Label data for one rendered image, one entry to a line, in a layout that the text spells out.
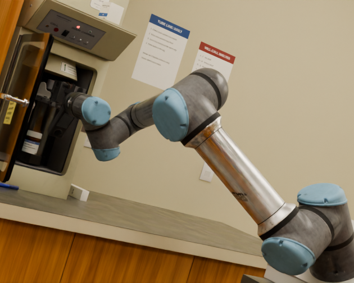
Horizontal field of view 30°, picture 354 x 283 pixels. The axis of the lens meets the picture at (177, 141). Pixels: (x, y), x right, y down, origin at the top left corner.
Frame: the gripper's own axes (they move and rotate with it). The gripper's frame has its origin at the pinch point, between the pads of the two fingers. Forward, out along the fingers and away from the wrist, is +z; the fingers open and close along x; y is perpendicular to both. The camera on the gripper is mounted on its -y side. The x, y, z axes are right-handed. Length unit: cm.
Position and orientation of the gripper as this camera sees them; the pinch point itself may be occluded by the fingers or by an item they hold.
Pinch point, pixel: (46, 100)
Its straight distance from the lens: 216.6
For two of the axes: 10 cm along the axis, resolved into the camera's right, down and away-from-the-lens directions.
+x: -7.7, -2.5, -5.9
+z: -5.6, -2.0, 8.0
